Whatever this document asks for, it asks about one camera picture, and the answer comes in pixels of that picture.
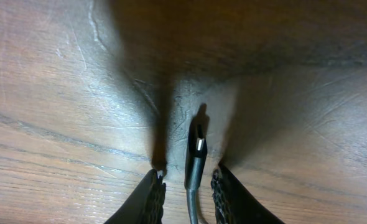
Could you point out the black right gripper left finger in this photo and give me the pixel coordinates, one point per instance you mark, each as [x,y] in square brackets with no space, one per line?
[145,203]

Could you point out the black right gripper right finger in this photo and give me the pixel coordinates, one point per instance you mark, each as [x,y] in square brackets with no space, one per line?
[234,204]

